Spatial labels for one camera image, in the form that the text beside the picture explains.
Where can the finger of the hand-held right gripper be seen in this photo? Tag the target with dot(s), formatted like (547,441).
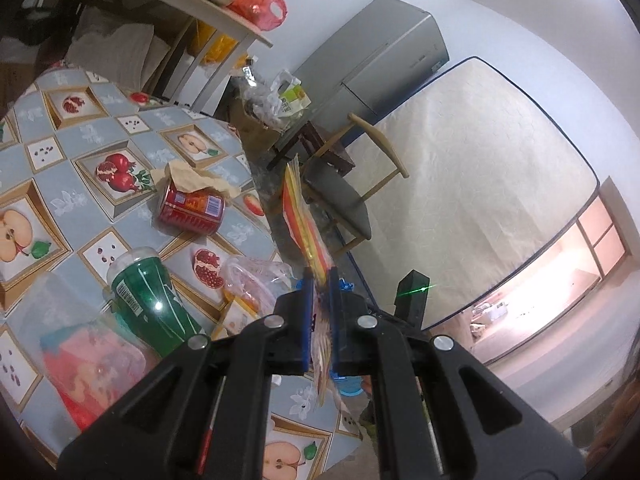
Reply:
(345,286)

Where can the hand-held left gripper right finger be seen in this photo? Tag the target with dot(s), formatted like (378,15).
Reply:
(335,320)

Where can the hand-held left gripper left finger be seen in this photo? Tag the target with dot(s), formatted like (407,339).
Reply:
(307,310)

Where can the clear plastic bag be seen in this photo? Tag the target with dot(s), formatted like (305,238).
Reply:
(250,280)

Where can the yellow red snack packet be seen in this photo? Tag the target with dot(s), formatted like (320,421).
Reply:
(300,220)

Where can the red drink can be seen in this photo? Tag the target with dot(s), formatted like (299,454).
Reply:
(190,207)

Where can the green plastic bottle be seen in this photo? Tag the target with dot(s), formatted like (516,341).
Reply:
(150,300)

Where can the brown paper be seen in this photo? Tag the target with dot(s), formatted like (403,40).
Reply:
(200,177)

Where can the red snack bag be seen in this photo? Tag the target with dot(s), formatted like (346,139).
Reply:
(85,365)

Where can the wooden chair black seat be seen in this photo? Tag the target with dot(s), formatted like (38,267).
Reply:
(340,195)

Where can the white mattress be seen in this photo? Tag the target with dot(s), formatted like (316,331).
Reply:
(475,185)

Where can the dark wooden stool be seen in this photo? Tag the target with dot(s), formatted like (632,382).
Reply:
(320,142)

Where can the green white paper bag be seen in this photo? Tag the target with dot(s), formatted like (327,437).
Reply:
(292,97)

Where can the pile of clear plastic wrappers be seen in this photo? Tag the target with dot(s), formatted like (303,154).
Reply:
(260,97)

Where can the grey refrigerator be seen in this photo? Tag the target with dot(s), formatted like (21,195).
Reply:
(370,60)

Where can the yellow plastic bag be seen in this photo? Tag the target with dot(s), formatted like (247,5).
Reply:
(217,42)

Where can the fruit print tablecloth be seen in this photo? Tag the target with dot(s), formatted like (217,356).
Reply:
(80,130)

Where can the long wooden side table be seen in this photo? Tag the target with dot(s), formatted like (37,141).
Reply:
(225,15)

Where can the white cloth bundle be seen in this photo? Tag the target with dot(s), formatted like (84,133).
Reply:
(120,55)

